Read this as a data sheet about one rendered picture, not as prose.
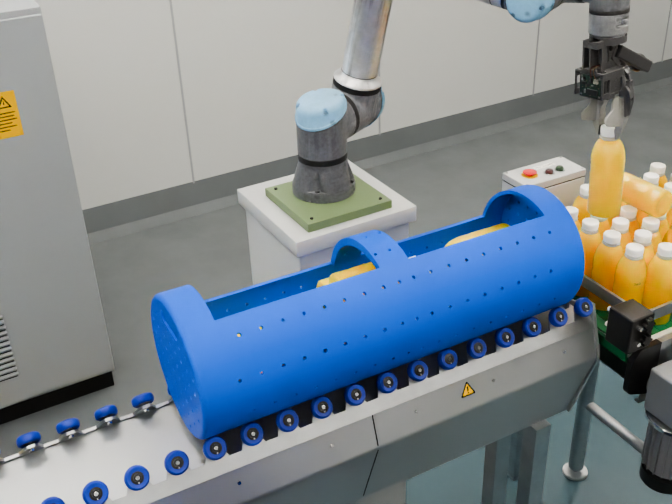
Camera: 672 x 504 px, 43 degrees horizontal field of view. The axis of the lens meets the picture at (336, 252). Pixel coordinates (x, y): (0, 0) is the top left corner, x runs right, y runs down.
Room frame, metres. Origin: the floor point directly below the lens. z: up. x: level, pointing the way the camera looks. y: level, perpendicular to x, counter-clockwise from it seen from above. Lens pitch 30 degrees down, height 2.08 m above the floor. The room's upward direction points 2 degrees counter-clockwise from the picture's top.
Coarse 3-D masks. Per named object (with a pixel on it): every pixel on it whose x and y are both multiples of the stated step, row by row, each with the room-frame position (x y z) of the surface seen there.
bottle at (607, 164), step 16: (608, 144) 1.62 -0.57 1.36; (592, 160) 1.64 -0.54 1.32; (608, 160) 1.61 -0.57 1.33; (624, 160) 1.62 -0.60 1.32; (592, 176) 1.63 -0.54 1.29; (608, 176) 1.61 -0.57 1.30; (592, 192) 1.62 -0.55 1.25; (608, 192) 1.60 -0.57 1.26; (592, 208) 1.62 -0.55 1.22; (608, 208) 1.60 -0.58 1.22
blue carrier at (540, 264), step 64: (512, 192) 1.69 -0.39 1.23; (384, 256) 1.44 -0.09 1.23; (448, 256) 1.46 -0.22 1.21; (512, 256) 1.50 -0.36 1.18; (576, 256) 1.55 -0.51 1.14; (192, 320) 1.25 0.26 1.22; (256, 320) 1.27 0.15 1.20; (320, 320) 1.30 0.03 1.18; (384, 320) 1.34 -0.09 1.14; (448, 320) 1.39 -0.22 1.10; (512, 320) 1.50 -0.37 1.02; (192, 384) 1.19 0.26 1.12; (256, 384) 1.21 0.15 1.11; (320, 384) 1.27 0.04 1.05
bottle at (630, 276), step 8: (624, 256) 1.66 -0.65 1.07; (624, 264) 1.64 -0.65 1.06; (632, 264) 1.63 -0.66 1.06; (640, 264) 1.63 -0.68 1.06; (616, 272) 1.66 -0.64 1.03; (624, 272) 1.64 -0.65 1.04; (632, 272) 1.63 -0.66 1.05; (640, 272) 1.63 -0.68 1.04; (616, 280) 1.65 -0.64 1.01; (624, 280) 1.63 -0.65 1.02; (632, 280) 1.62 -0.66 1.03; (640, 280) 1.62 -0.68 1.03; (616, 288) 1.65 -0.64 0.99; (624, 288) 1.63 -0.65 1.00; (632, 288) 1.62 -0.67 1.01; (640, 288) 1.63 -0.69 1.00; (624, 296) 1.63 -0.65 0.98; (632, 296) 1.62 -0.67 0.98; (640, 296) 1.63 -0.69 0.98
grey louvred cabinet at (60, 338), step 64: (0, 0) 2.69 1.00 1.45; (0, 64) 2.51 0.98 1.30; (0, 128) 2.49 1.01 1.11; (64, 128) 2.58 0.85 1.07; (0, 192) 2.47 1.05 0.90; (64, 192) 2.56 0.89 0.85; (0, 256) 2.44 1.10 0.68; (64, 256) 2.54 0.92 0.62; (0, 320) 2.42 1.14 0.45; (64, 320) 2.51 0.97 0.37; (0, 384) 2.39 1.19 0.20; (64, 384) 2.49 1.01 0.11
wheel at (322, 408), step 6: (324, 396) 1.32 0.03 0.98; (312, 402) 1.31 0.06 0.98; (318, 402) 1.31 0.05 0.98; (324, 402) 1.31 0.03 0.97; (330, 402) 1.31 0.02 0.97; (312, 408) 1.30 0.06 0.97; (318, 408) 1.30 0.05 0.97; (324, 408) 1.30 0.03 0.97; (330, 408) 1.30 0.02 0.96; (318, 414) 1.29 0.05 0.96; (324, 414) 1.29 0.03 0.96; (330, 414) 1.30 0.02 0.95
